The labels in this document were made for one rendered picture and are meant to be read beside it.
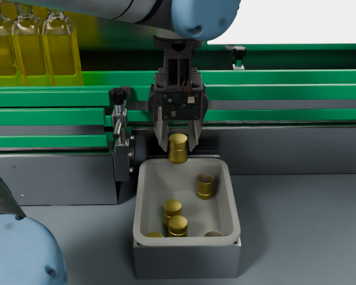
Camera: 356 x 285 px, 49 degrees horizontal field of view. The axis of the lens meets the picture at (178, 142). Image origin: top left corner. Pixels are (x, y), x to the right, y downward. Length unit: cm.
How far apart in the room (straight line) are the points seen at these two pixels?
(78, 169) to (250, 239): 35
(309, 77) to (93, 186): 52
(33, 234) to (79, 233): 36
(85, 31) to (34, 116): 27
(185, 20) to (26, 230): 26
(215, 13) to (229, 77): 52
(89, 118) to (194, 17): 42
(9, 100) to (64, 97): 11
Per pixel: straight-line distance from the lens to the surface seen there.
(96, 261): 73
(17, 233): 44
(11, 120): 78
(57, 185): 81
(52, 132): 77
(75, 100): 81
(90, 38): 95
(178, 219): 70
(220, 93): 81
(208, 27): 36
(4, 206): 51
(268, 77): 89
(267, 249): 76
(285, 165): 91
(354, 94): 89
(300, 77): 91
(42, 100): 82
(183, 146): 68
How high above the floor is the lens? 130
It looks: 33 degrees down
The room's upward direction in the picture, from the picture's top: straight up
